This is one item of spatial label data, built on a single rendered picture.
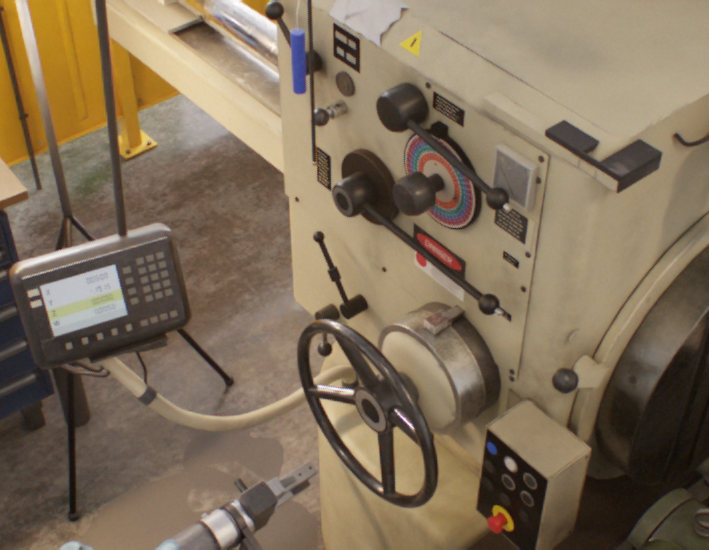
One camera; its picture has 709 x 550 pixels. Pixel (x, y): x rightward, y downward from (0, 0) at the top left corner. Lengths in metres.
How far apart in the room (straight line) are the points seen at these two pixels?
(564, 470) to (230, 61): 1.58
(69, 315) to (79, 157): 2.48
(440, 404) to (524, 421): 0.16
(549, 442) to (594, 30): 0.68
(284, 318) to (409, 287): 1.90
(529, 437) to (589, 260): 0.35
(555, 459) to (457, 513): 0.85
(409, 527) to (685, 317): 1.08
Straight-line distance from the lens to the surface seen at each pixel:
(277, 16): 2.11
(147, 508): 3.57
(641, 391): 2.03
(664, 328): 2.00
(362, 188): 2.06
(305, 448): 3.66
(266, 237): 4.37
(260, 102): 2.96
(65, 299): 2.42
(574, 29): 1.93
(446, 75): 1.86
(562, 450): 1.98
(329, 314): 2.45
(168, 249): 2.42
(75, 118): 4.69
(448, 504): 2.80
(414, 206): 1.87
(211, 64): 3.11
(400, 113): 1.86
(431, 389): 2.05
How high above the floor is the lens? 2.86
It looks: 43 degrees down
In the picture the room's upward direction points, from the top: straight up
